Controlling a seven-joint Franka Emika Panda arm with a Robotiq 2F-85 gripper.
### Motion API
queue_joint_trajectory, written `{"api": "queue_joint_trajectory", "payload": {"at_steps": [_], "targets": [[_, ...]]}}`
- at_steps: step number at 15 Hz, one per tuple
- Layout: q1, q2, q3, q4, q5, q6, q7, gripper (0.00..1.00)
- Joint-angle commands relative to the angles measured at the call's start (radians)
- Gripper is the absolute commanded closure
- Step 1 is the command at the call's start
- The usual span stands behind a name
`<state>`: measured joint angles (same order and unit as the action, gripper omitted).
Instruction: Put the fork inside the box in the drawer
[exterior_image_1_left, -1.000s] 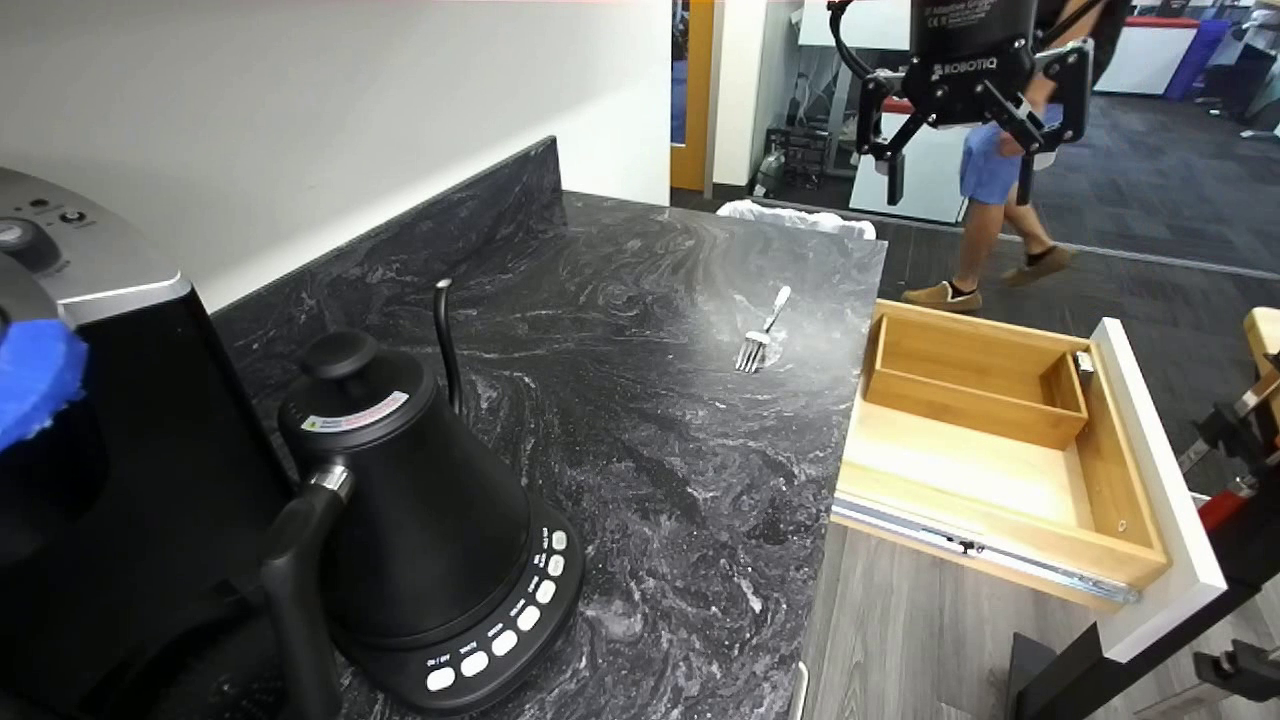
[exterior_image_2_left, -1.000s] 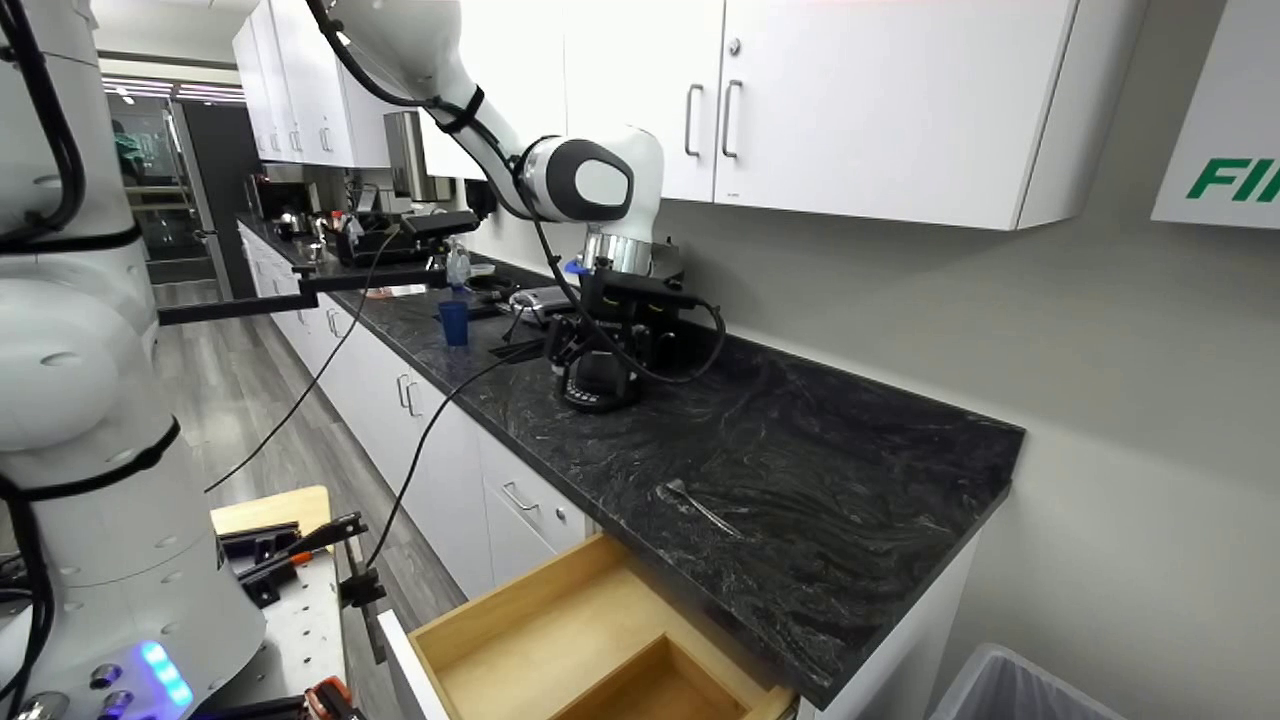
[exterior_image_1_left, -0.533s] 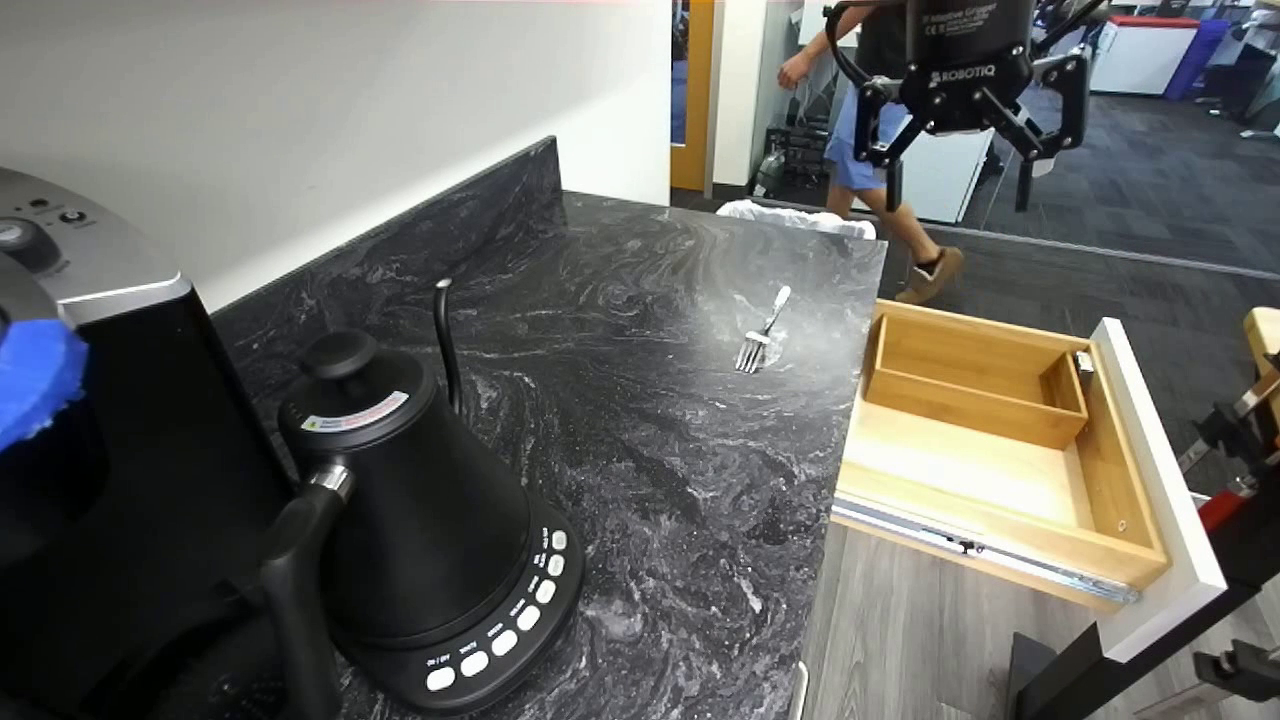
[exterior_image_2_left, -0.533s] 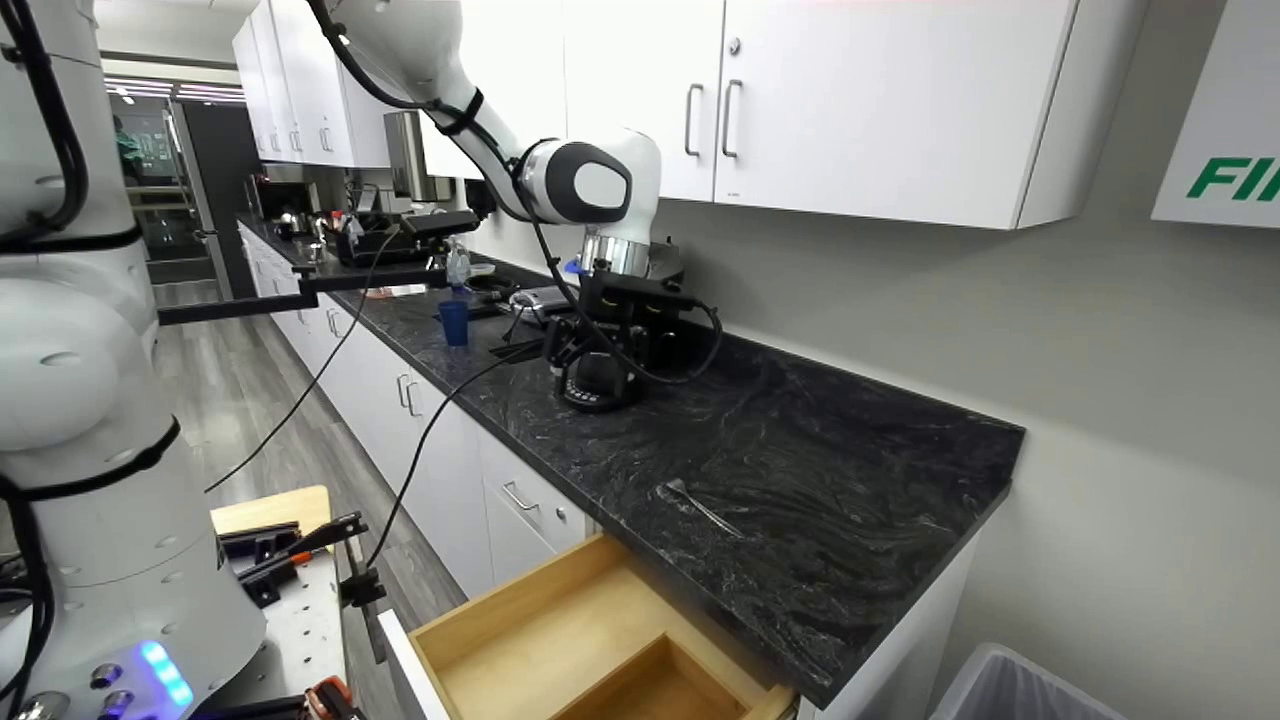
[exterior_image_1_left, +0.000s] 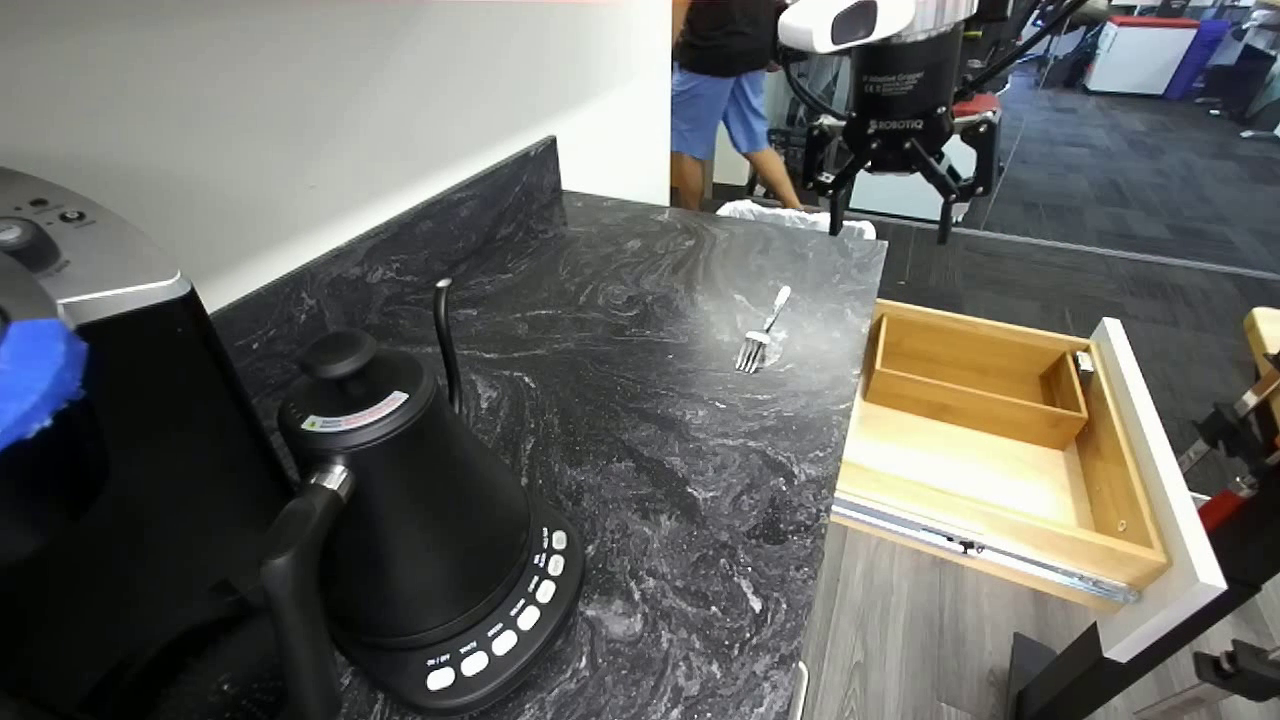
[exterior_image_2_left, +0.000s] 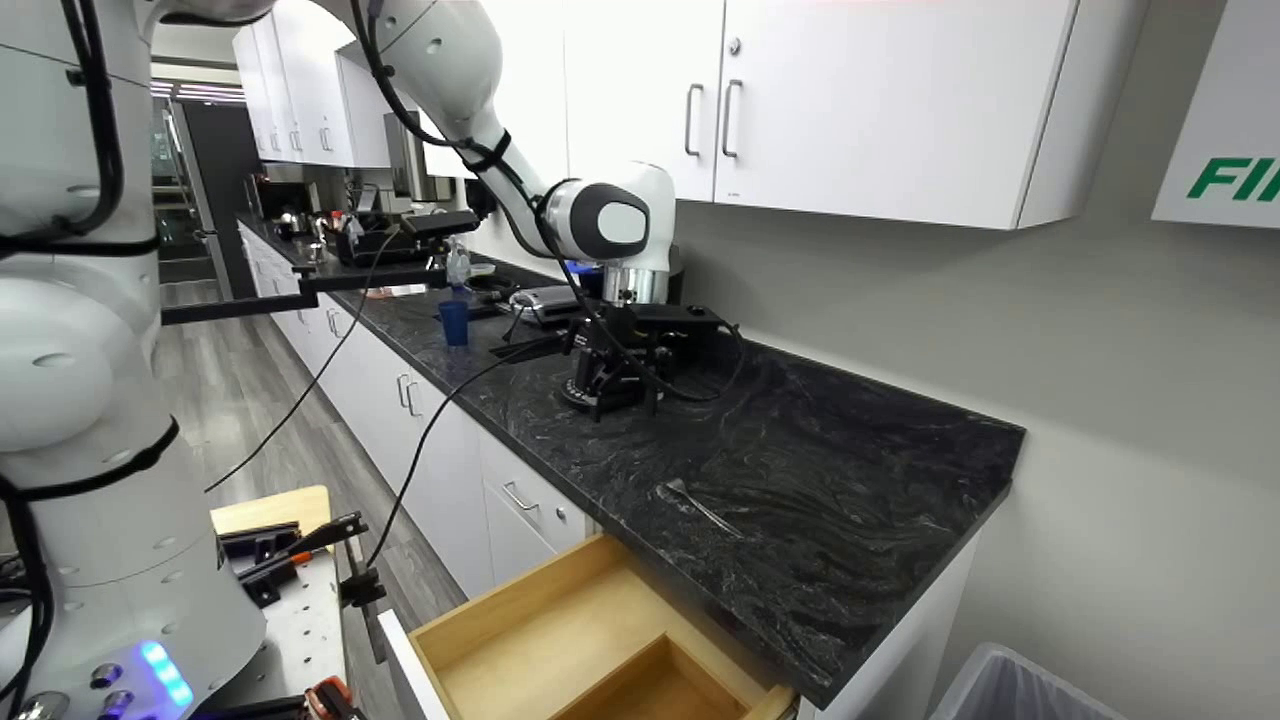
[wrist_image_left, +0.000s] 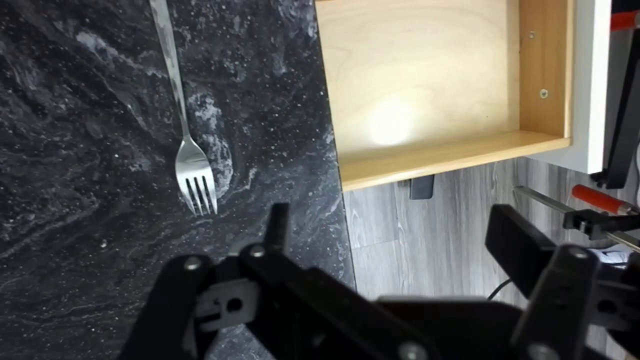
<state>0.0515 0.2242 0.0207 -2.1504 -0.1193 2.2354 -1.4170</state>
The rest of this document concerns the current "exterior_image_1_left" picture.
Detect black bar clamp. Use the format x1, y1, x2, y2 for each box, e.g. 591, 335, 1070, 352
1175, 377, 1280, 497

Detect black camera stand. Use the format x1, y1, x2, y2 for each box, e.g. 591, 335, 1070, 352
1008, 491, 1280, 720

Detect red and black clamp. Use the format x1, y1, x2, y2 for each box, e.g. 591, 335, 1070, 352
1190, 485, 1259, 541

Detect small wooden organiser box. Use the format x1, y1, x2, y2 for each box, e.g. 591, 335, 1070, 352
859, 308, 1097, 453

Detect metal drawer slide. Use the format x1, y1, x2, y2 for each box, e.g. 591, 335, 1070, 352
827, 491, 1146, 607

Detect white box with red lid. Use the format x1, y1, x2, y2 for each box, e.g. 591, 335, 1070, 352
1081, 13, 1204, 101

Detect wooden drawer with white front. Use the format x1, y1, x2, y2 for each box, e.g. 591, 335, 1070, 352
827, 297, 1231, 668

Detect black gooseneck kettle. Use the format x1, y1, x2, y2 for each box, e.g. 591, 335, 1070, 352
254, 276, 572, 720

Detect black kettle base with buttons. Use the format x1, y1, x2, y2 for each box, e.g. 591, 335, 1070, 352
332, 511, 591, 720

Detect black and silver coffee maker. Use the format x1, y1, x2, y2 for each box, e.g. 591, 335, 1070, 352
0, 164, 310, 720

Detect wooden board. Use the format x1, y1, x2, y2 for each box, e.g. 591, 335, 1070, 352
1239, 304, 1280, 403

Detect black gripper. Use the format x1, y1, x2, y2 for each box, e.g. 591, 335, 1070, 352
810, 23, 979, 248

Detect silver metal fork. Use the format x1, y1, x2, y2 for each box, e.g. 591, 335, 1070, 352
732, 278, 800, 377

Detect blue tape piece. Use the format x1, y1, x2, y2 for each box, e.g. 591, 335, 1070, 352
0, 313, 92, 456

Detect person in blue shorts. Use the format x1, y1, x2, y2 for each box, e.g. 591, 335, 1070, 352
669, 0, 810, 216

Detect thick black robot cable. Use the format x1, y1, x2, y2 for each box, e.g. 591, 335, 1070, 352
774, 0, 1088, 184

